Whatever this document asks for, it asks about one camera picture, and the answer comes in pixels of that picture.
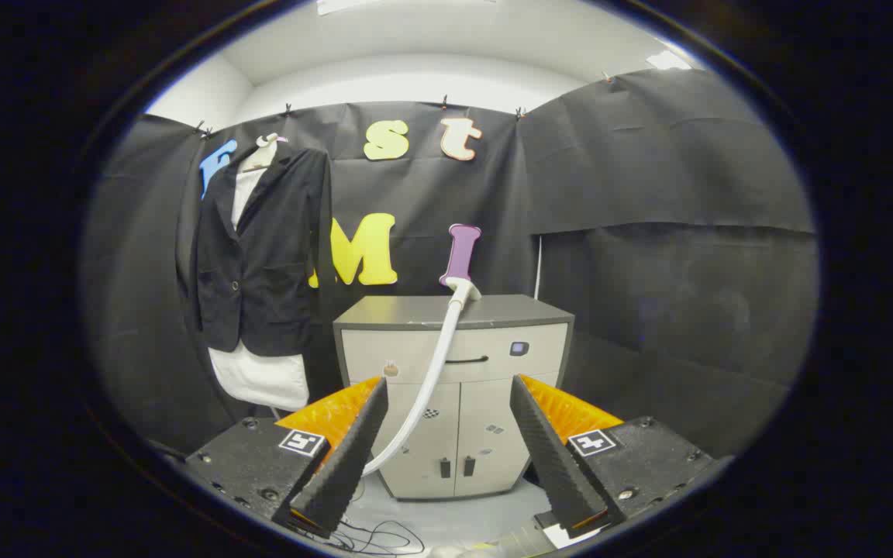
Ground thin black floor cables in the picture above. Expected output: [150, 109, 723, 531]
[315, 484, 426, 556]

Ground ceiling light panel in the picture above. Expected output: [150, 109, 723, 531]
[646, 50, 693, 72]

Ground white shirt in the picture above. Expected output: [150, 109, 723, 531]
[209, 143, 309, 412]

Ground white clothes hanger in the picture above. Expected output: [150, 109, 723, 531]
[257, 133, 288, 167]

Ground black backdrop cloth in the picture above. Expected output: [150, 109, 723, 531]
[82, 68, 819, 458]

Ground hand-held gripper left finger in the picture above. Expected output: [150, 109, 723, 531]
[185, 377, 389, 539]

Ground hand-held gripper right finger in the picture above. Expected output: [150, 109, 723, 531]
[510, 374, 715, 539]

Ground grey two-door cabinet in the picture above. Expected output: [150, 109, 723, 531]
[333, 294, 575, 501]

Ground black suit jacket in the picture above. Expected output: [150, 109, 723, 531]
[177, 143, 333, 357]

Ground white garment steamer with hose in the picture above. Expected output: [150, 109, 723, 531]
[361, 277, 483, 476]

